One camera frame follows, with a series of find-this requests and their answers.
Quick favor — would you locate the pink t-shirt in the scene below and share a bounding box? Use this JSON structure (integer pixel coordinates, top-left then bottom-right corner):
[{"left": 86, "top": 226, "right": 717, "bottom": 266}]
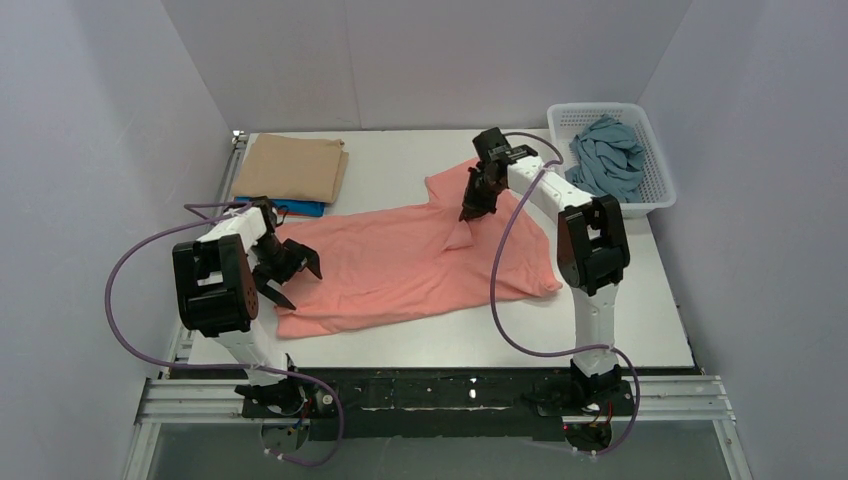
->
[{"left": 275, "top": 160, "right": 562, "bottom": 339}]

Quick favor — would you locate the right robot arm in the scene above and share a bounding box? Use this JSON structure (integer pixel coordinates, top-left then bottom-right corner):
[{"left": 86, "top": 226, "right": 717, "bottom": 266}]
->
[{"left": 460, "top": 157, "right": 630, "bottom": 413}]

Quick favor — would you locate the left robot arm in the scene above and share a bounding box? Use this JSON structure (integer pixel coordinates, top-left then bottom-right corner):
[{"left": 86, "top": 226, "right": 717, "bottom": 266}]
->
[{"left": 172, "top": 206, "right": 322, "bottom": 403}]

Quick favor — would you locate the blue folded t-shirt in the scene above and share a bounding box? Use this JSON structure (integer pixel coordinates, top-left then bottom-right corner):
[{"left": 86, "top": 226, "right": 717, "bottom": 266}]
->
[{"left": 270, "top": 198, "right": 326, "bottom": 218}]

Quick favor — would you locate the tan folded t-shirt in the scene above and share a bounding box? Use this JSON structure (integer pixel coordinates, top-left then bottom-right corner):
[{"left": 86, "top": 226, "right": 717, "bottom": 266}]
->
[{"left": 232, "top": 134, "right": 349, "bottom": 203}]

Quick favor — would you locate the white plastic basket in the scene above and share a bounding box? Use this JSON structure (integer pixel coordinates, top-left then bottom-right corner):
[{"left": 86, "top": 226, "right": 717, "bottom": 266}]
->
[{"left": 547, "top": 102, "right": 677, "bottom": 218}]

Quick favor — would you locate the teal crumpled t-shirt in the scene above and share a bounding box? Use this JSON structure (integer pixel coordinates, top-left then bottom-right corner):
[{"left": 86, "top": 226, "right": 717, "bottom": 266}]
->
[{"left": 565, "top": 115, "right": 646, "bottom": 203}]

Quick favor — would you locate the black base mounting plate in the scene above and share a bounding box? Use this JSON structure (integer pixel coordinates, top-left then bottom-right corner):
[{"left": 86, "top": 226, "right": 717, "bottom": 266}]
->
[{"left": 234, "top": 367, "right": 635, "bottom": 443}]

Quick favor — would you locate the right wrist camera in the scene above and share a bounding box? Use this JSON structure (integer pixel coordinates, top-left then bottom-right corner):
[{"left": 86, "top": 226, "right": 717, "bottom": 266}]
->
[{"left": 472, "top": 127, "right": 538, "bottom": 169}]

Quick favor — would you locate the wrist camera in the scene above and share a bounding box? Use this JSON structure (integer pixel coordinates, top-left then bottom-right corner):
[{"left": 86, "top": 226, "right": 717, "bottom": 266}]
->
[
  {"left": 472, "top": 127, "right": 538, "bottom": 169},
  {"left": 249, "top": 196, "right": 289, "bottom": 233}
]

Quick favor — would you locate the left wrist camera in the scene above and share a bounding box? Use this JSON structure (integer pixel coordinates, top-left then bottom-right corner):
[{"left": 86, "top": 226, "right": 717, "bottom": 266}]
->
[{"left": 249, "top": 196, "right": 289, "bottom": 233}]

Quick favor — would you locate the aluminium frame rail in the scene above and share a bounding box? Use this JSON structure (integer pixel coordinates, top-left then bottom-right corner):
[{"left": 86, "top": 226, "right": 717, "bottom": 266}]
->
[{"left": 125, "top": 375, "right": 752, "bottom": 479}]

